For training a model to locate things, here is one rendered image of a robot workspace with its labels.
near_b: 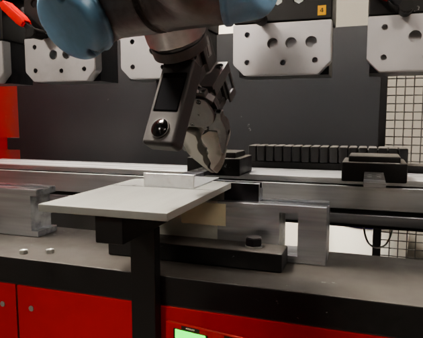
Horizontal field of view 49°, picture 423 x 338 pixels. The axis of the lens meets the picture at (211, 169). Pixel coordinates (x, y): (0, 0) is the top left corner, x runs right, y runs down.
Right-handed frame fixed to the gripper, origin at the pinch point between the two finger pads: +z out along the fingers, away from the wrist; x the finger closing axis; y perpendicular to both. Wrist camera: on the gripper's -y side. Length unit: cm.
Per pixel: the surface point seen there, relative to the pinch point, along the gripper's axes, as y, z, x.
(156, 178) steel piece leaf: -1.5, 1.6, 9.5
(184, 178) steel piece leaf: -0.8, 1.6, 4.7
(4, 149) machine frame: 35, 33, 100
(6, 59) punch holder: 12.4, -13.0, 44.6
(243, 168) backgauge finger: 22.9, 21.7, 7.3
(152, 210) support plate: -14.7, -6.9, 0.1
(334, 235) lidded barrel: 119, 161, 17
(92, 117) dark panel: 47, 27, 67
